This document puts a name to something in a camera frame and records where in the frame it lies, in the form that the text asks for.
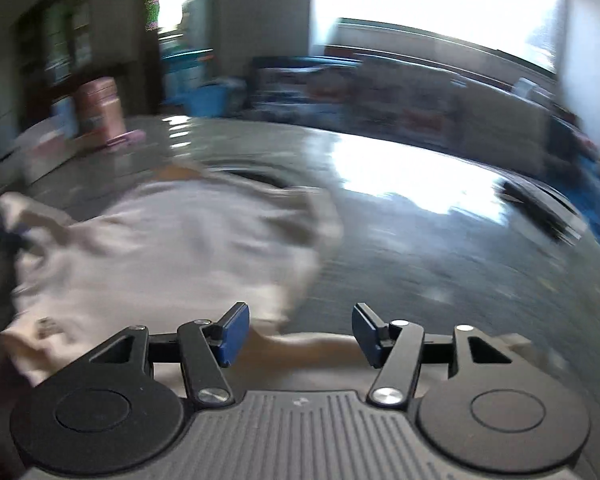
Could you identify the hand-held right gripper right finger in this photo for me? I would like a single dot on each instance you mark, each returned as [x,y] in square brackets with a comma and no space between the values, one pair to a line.
[367,332]

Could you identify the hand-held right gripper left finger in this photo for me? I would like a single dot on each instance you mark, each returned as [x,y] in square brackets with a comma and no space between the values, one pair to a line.
[232,332]

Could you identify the cream white shirt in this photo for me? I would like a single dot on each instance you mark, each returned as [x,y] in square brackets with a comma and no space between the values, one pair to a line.
[180,250]

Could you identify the black object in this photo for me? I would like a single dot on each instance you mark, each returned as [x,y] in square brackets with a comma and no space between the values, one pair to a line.
[542,207]

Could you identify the blue cloth pile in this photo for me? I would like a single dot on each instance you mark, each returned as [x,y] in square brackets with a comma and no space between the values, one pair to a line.
[207,100]

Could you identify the dark blue sofa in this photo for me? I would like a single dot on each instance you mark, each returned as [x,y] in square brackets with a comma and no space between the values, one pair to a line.
[405,100]

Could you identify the pink cartoon water bottle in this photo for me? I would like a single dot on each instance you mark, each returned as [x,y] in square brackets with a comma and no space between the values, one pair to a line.
[100,107]

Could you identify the tissue box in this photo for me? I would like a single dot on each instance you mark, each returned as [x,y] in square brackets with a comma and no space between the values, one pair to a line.
[47,147]

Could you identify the teal storage cabinet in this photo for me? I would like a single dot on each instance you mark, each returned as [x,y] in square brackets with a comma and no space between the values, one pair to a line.
[185,67]

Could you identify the light blue box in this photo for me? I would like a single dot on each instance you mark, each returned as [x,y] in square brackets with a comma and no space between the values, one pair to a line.
[65,117]

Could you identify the dark wooden cabinet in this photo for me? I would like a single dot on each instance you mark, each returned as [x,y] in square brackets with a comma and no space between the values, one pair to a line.
[65,45]

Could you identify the window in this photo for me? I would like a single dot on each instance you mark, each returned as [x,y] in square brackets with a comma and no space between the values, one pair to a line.
[430,5]

